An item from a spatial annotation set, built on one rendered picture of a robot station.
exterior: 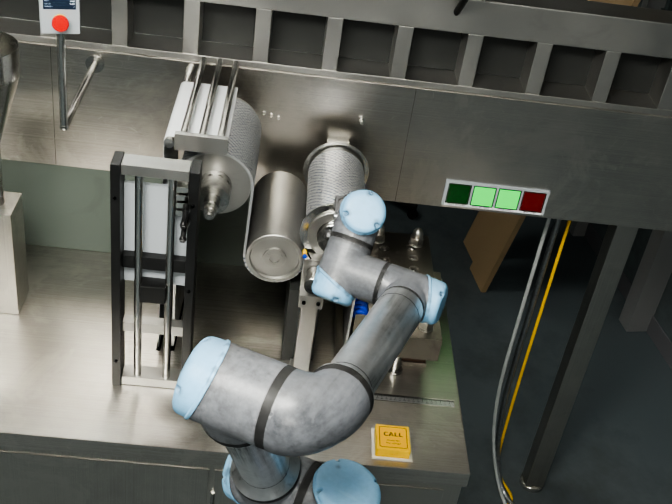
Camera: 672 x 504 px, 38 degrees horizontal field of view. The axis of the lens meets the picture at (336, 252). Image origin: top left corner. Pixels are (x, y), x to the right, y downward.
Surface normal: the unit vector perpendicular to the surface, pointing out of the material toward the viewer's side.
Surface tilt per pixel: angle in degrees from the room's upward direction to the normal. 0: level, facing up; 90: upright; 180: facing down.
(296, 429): 70
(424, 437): 0
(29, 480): 90
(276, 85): 90
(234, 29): 90
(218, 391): 50
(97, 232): 90
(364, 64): 0
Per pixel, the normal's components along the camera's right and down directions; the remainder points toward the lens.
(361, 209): 0.07, -0.07
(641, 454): 0.12, -0.81
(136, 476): 0.00, 0.58
